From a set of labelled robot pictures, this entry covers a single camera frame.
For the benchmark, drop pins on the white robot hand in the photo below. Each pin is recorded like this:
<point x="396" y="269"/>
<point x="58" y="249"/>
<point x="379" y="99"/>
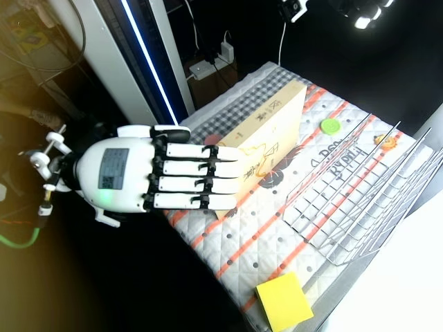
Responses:
<point x="363" y="15"/>
<point x="114" y="193"/>

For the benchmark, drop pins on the beige cardboard box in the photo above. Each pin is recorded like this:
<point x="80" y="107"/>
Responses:
<point x="277" y="121"/>

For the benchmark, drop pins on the green round disc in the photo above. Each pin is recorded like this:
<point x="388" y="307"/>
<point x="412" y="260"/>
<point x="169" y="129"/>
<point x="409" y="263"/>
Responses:
<point x="330" y="126"/>

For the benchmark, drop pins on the orange toy cookie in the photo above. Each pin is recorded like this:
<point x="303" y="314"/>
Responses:
<point x="387" y="142"/>

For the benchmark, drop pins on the white column with blue light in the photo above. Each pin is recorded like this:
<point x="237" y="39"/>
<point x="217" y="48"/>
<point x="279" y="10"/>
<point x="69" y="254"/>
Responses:
<point x="114" y="62"/>

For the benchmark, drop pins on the white plug charger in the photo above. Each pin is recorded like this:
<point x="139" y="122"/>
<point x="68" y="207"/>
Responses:
<point x="227" y="51"/>

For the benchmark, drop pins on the brown cardboard box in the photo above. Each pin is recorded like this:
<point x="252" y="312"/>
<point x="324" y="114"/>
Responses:
<point x="211" y="90"/>

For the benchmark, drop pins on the white power strip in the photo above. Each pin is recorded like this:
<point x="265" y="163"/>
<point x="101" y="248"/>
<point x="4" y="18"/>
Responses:
<point x="204" y="69"/>

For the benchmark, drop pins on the grey quilt with orange stripes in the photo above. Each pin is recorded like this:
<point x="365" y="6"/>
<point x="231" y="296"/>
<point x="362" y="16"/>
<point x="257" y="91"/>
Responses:
<point x="263" y="242"/>

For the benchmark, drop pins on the yellow sticky note pad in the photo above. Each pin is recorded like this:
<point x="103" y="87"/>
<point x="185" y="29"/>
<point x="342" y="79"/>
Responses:
<point x="284" y="301"/>

